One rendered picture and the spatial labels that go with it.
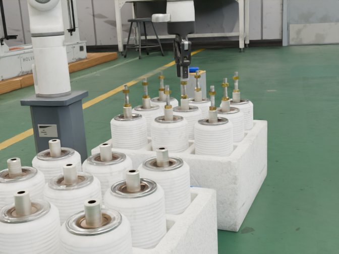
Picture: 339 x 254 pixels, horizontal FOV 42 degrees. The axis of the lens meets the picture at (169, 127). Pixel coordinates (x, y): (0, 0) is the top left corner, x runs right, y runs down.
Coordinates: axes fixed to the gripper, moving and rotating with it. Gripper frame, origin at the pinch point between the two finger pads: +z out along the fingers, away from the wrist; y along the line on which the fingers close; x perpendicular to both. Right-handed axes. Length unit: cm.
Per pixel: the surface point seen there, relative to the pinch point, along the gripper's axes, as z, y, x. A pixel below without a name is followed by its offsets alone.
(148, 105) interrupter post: 9.0, 4.5, 9.6
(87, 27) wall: 0, 554, 41
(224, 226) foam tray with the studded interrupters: 34.0, -25.6, -4.4
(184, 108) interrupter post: 9.4, -1.4, 0.1
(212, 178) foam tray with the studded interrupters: 21.9, -24.2, -2.0
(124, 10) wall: -22, 529, -14
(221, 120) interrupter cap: 9.8, -17.2, -6.2
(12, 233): 11, -63, 35
